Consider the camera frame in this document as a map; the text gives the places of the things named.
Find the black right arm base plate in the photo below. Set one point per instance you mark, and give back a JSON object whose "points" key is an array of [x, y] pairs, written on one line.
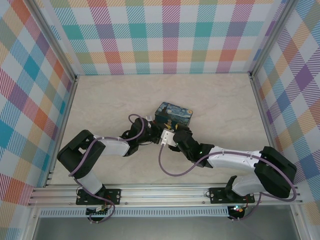
{"points": [[217, 195]]}

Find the aluminium frame post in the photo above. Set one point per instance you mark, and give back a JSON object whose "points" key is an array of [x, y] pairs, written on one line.
{"points": [[272, 37], [53, 40]]}

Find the small padlock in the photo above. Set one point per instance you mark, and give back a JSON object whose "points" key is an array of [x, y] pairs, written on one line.
{"points": [[170, 125]]}

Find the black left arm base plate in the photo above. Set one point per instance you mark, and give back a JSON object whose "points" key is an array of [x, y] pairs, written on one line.
{"points": [[113, 196]]}

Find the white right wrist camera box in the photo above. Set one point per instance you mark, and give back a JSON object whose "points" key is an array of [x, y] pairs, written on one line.
{"points": [[168, 138]]}

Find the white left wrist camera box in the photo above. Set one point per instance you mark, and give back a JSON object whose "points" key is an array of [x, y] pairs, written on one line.
{"points": [[149, 118]]}

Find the grey metal panel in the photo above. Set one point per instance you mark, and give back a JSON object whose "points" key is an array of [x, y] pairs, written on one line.
{"points": [[162, 228]]}

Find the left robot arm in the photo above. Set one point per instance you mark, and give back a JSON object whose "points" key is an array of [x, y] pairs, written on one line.
{"points": [[80, 152]]}

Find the aluminium mounting rail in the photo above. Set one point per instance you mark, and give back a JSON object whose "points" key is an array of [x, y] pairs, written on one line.
{"points": [[162, 193]]}

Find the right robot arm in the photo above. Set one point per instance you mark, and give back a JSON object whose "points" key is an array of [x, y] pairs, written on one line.
{"points": [[272, 172]]}

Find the starry night painted tin box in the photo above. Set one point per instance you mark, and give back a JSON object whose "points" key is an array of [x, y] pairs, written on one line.
{"points": [[173, 112]]}

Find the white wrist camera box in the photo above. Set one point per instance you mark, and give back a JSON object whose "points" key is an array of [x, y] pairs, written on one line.
{"points": [[149, 118], [168, 138]]}

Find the aluminium side rail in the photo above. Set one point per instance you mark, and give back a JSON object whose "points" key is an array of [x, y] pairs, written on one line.
{"points": [[265, 120], [62, 125]]}

